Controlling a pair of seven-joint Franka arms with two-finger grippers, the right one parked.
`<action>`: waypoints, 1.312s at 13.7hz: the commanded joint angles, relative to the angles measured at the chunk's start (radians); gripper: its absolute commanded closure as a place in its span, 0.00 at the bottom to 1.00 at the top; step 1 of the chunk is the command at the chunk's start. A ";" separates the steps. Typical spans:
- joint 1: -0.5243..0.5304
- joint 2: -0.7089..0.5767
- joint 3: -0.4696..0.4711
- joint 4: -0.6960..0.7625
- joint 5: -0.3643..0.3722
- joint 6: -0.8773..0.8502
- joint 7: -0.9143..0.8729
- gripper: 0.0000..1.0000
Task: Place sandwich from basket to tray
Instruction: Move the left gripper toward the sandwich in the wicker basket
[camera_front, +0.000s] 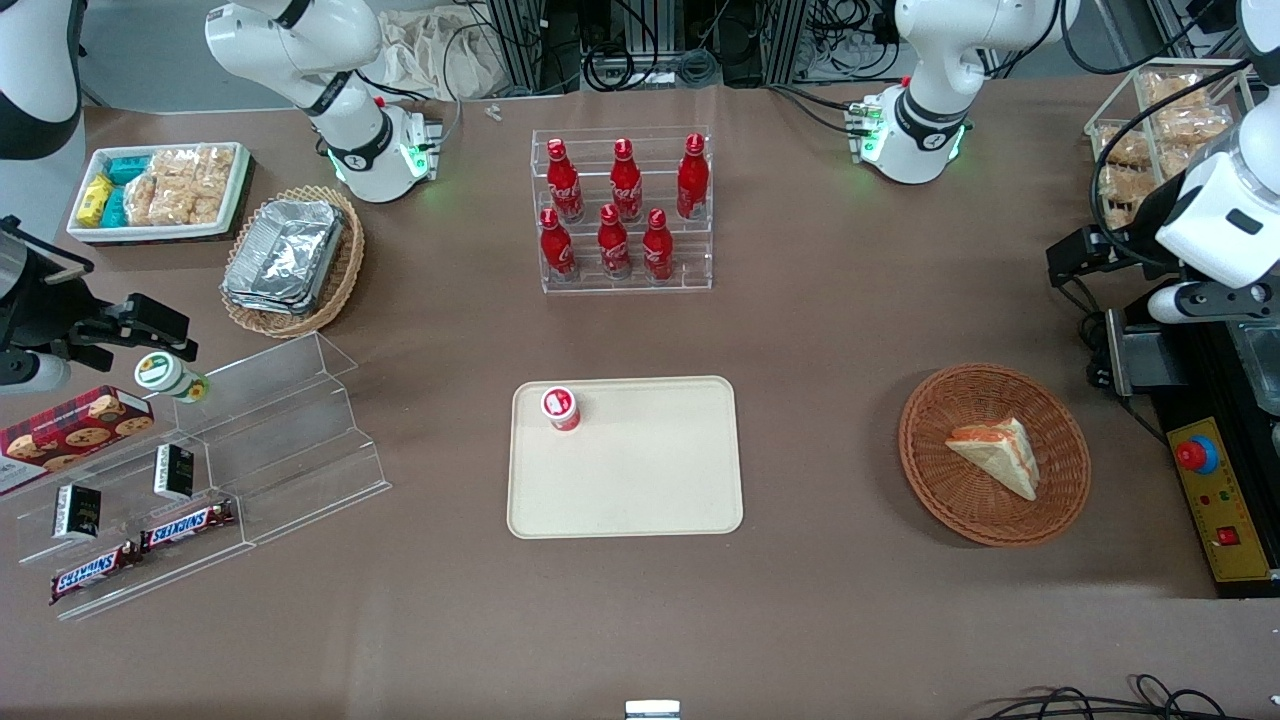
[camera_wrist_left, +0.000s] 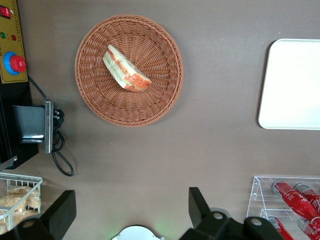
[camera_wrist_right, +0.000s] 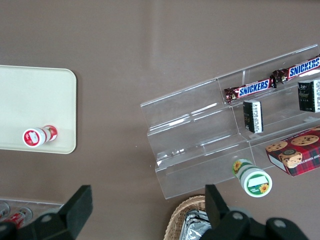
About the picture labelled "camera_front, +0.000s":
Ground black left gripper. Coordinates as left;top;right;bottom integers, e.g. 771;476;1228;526
1046;185;1193;291

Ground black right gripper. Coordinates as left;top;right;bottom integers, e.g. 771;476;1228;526
0;216;199;375

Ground triangle sandwich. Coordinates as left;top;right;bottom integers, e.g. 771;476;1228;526
945;416;1041;502

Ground white rectangular snack tray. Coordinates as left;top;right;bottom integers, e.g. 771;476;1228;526
66;142;252;245

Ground oval wicker basket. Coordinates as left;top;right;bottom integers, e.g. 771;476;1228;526
219;184;367;340

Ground round brown wicker basket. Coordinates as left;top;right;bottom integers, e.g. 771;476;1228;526
897;362;1092;548

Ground beige plastic tray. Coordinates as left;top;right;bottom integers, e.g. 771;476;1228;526
506;375;745;540

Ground green white cup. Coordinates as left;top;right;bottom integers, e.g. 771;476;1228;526
134;351;210;405

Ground rice cracker bag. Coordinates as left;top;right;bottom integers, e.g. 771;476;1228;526
1140;70;1208;113
150;146;237;227
1094;165;1163;232
124;172;194;228
1154;104;1237;153
1094;128;1153;169

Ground red cookie box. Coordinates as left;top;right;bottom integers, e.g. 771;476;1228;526
0;385;156;498

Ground yellow snack packet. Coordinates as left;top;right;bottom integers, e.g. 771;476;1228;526
77;174;115;229

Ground small black box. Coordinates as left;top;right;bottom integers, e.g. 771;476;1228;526
51;483;102;542
152;444;196;502

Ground stack of foil containers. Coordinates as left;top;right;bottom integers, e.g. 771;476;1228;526
222;199;347;317

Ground clear acrylic stepped shelf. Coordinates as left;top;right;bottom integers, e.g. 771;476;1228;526
14;331;392;623

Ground snickers chocolate bar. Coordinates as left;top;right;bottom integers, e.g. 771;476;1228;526
49;540;143;606
139;499;238;554

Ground yellow black control box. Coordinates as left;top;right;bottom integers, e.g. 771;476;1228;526
1150;390;1280;600

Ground clear acrylic bottle rack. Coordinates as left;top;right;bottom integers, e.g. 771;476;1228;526
530;126;714;295

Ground red cola bottle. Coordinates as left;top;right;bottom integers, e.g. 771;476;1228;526
641;208;675;282
546;138;585;225
539;207;576;282
609;138;644;223
597;204;633;280
676;133;710;221

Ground beige cloth bag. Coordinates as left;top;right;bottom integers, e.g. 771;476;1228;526
375;8;506;102

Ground red white yogurt cup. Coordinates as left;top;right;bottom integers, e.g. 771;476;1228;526
540;385;583;433

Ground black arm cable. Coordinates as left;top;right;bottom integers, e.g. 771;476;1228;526
1088;58;1256;273

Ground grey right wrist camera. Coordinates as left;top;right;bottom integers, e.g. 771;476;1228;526
0;350;72;394

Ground grey metal bracket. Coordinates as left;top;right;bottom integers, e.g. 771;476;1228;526
1104;308;1168;399

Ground black floor cables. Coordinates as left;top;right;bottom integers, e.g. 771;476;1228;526
985;673;1280;720

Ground black background cable bundle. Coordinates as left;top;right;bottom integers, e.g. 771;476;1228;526
580;0;721;93

